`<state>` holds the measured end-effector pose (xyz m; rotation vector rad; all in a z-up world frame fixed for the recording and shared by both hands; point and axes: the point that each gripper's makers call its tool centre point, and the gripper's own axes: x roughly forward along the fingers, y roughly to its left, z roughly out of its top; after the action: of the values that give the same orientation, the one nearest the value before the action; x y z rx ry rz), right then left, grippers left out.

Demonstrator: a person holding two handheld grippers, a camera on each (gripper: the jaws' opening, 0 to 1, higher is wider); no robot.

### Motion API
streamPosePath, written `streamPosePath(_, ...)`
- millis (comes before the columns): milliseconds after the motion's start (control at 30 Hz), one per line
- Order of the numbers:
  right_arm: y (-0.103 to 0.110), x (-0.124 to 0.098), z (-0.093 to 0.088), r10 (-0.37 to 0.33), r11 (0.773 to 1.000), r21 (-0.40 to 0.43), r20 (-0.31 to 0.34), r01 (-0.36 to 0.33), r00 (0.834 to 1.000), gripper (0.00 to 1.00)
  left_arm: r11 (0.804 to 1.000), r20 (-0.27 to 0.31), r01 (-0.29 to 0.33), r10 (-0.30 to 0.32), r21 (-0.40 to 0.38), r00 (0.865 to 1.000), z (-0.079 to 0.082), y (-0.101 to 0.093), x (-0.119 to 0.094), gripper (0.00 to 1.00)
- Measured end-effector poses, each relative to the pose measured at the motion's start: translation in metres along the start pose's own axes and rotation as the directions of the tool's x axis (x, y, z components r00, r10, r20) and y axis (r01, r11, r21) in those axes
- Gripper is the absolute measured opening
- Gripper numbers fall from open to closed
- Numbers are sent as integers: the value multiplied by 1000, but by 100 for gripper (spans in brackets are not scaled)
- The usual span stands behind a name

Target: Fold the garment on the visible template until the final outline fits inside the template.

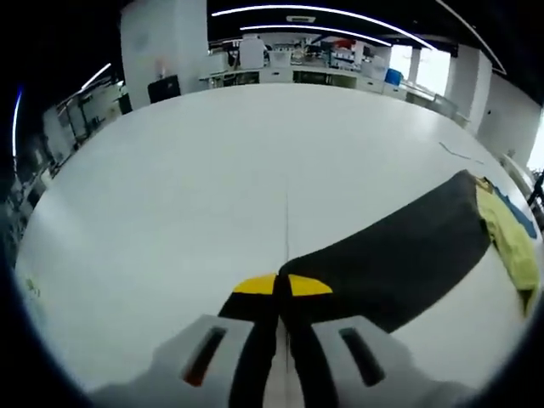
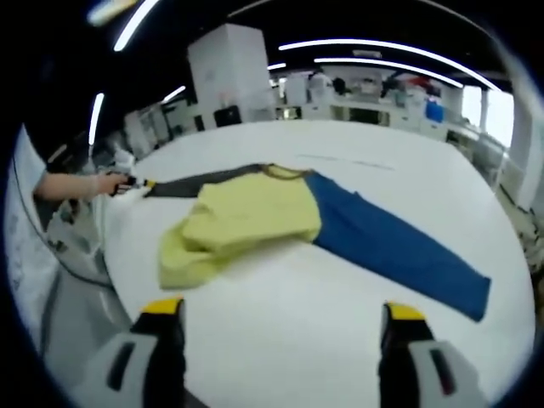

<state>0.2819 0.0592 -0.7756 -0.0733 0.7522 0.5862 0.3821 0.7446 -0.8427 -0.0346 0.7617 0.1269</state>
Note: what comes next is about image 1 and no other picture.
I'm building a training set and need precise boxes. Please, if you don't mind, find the short curved ceiling light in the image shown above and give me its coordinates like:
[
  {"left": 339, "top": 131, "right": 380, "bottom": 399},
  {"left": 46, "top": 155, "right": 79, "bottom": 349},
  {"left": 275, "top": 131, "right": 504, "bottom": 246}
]
[{"left": 240, "top": 24, "right": 394, "bottom": 46}]

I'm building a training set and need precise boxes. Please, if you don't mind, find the tall white cabinet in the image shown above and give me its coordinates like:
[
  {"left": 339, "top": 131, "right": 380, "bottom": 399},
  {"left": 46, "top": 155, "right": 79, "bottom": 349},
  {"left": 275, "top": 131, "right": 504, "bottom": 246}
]
[{"left": 238, "top": 38, "right": 265, "bottom": 70}]

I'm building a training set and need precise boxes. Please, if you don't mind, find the yellow grey blue garment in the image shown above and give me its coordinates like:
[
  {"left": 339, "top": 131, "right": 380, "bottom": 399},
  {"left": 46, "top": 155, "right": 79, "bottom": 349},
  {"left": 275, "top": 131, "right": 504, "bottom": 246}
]
[{"left": 278, "top": 168, "right": 541, "bottom": 335}]

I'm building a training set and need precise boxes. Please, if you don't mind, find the long curved ceiling light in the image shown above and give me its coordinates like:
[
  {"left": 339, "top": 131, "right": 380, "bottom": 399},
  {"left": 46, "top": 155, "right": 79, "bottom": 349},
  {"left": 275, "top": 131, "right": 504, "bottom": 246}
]
[{"left": 211, "top": 6, "right": 434, "bottom": 50}]

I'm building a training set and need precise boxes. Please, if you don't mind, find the black chair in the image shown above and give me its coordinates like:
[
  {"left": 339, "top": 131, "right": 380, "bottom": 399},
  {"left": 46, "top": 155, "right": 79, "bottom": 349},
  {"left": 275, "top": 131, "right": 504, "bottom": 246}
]
[{"left": 147, "top": 75, "right": 180, "bottom": 105}]

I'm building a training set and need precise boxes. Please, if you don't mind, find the straight diagonal ceiling light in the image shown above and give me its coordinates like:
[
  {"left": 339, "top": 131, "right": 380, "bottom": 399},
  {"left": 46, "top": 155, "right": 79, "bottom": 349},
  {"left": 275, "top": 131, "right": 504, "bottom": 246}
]
[{"left": 437, "top": 0, "right": 507, "bottom": 74}]

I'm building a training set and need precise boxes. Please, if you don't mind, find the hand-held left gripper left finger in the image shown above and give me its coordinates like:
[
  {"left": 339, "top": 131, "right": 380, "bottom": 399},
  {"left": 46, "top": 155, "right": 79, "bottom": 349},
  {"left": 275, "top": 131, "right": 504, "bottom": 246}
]
[{"left": 91, "top": 274, "right": 281, "bottom": 408}]

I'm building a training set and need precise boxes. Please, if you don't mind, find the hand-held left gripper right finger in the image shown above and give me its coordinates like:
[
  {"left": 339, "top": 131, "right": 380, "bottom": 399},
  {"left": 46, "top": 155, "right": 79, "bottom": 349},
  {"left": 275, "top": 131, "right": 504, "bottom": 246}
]
[{"left": 278, "top": 274, "right": 481, "bottom": 408}]

